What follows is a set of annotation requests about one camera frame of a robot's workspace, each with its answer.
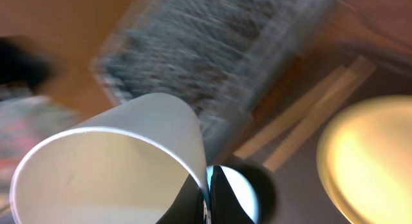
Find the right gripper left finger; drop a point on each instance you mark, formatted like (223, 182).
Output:
(188, 207)

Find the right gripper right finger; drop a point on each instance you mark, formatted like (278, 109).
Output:
(225, 207)

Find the white paper cup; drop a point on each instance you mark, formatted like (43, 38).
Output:
(125, 165)

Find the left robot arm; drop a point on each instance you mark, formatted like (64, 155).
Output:
(20, 65)

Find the light blue bowl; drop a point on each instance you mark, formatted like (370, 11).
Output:
(253, 187)

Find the left wooden chopstick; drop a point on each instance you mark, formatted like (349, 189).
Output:
(324, 89)

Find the wooden chopstick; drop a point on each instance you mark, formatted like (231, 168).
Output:
(336, 95)
(324, 89)

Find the dark brown serving tray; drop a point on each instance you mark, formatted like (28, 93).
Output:
(300, 195)

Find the yellow plate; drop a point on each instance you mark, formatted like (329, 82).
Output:
(364, 160)

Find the grey dish rack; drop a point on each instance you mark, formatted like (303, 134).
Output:
(219, 56)

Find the right wooden chopstick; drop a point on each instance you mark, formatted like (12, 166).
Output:
(336, 95)

